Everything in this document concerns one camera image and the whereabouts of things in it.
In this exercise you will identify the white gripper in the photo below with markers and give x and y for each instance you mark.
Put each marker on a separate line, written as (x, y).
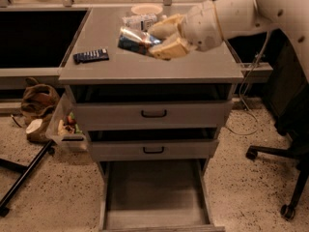
(200, 26)

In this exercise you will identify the dark blue snack bar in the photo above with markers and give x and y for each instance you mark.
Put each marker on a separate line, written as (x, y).
(91, 56)

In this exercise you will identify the middle grey drawer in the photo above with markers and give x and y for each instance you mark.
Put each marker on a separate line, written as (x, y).
(153, 150)

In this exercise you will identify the bottom open grey drawer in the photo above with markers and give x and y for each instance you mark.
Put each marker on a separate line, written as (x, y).
(155, 196)

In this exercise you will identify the white plastic water bottle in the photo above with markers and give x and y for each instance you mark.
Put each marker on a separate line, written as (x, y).
(142, 22)

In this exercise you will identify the black metal stand leg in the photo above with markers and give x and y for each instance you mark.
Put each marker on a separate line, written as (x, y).
(24, 172)

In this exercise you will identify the top grey drawer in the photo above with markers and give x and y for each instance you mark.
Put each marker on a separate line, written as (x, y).
(151, 115)

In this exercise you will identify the clear plastic bin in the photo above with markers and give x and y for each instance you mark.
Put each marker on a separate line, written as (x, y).
(63, 129)

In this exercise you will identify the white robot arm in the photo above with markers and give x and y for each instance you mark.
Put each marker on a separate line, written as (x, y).
(249, 17)

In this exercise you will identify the brown paper bag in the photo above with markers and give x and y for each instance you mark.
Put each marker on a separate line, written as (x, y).
(39, 101)

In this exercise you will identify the grey drawer cabinet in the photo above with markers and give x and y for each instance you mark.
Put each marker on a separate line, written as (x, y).
(130, 77)

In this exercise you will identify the beige bowl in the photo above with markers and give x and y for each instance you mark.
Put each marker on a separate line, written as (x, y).
(144, 9)

